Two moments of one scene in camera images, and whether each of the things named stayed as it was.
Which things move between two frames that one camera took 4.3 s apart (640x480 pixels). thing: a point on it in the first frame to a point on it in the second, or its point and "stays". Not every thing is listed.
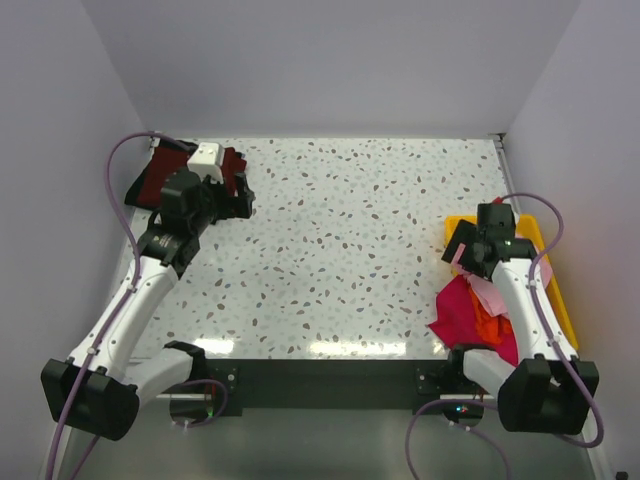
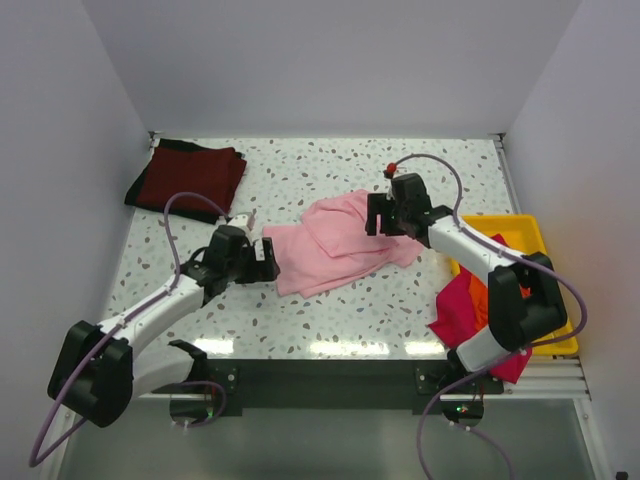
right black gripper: x=465 y=234 to x=376 y=203
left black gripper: x=236 y=206 to x=260 y=270
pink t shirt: x=486 y=290 to x=329 y=245
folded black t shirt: x=132 y=197 stays
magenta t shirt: x=453 y=319 stays
